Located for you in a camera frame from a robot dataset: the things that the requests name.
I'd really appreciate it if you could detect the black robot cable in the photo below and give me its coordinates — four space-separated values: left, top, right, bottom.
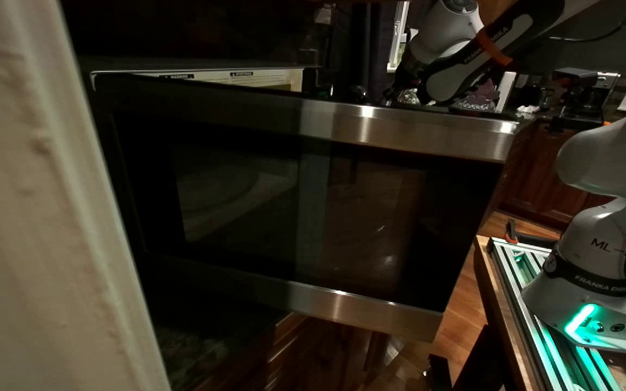
543 0 626 48

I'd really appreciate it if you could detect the microwave oven body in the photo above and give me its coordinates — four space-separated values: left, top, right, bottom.
85 66 309 94

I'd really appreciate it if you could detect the black steel microwave door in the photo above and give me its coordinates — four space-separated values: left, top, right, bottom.
90 70 523 342

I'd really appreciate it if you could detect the dark clutter on background counter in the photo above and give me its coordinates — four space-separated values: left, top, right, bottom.
513 66 626 125

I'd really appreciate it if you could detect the wooden background cabinet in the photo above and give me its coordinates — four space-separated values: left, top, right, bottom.
498 117 615 230

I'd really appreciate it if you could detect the aluminium robot mounting stand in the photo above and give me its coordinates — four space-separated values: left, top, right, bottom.
472 233 626 391

